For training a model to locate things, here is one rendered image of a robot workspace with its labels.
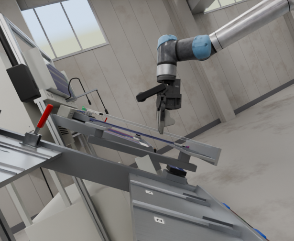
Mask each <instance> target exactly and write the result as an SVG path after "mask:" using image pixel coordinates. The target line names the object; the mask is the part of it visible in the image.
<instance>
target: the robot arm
mask: <svg viewBox="0 0 294 241"><path fill-rule="evenodd" d="M292 10H293V11H294V0H263V1H261V2H260V3H258V4H257V5H255V6H254V7H252V8H250V9H249V10H247V11H246V12H244V13H243V14H241V15H240V16H238V17H237V18H235V19H233V20H232V21H230V22H228V23H227V24H225V25H224V26H222V27H221V28H219V29H217V30H216V31H214V32H213V33H211V34H210V35H198V36H195V37H191V38H186V39H182V40H177V37H176V36H174V35H163V36H161V37H160V38H159V40H158V47H157V82H158V83H161V84H159V85H157V86H155V87H153V88H151V89H149V90H147V91H145V92H140V93H138V95H137V96H136V100H137V102H144V101H145V100H146V99H147V98H149V97H151V96H153V95H155V94H157V99H156V107H157V110H156V116H157V129H158V130H159V132H160V134H163V129H164V127H166V126H170V125H174V124H175V119H173V118H171V117H170V112H169V110H177V109H180V108H181V102H182V94H180V85H181V79H176V68H177V62H181V61H188V60H198V61H205V60H207V59H209V58H210V57H211V56H212V55H213V54H215V53H217V52H219V51H220V50H222V49H224V48H226V47H227V46H229V45H231V44H233V43H234V42H236V41H238V40H240V39H241V38H243V37H245V36H247V35H249V34H250V33H252V32H254V31H256V30H257V29H259V28H261V27H263V26H265V25H266V24H268V23H270V22H272V21H274V20H275V19H277V18H279V17H281V16H282V15H284V14H286V13H288V12H289V11H292ZM167 84H168V85H167Z"/></svg>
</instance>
